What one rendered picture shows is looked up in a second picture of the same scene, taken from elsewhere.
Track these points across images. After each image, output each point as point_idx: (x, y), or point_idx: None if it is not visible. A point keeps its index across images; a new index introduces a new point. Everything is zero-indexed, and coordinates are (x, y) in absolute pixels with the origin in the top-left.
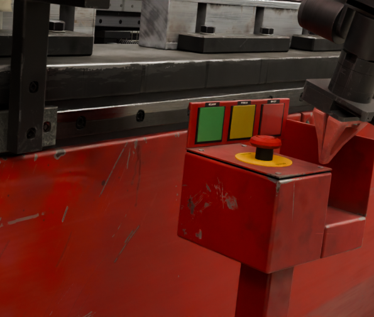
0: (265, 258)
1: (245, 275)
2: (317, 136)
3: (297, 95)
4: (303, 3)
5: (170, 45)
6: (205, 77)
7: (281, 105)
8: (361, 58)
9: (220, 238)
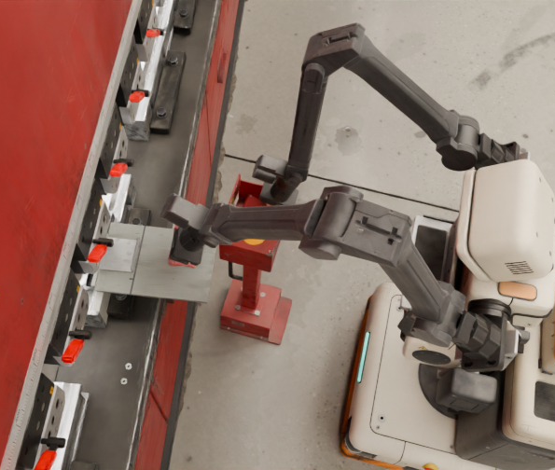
0: (269, 269)
1: None
2: (258, 187)
3: (203, 90)
4: (255, 174)
5: (148, 136)
6: (187, 165)
7: (239, 181)
8: (288, 193)
9: (244, 263)
